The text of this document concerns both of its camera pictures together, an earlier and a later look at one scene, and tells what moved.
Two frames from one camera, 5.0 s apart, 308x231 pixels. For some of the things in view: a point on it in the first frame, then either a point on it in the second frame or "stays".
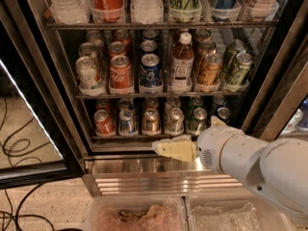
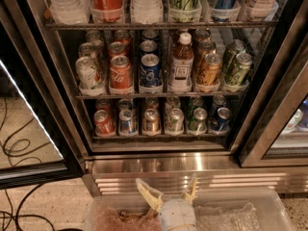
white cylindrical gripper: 213,146 to 175,212
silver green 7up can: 175,120 stays
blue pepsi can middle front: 150,71 stays
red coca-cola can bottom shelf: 103,123 stays
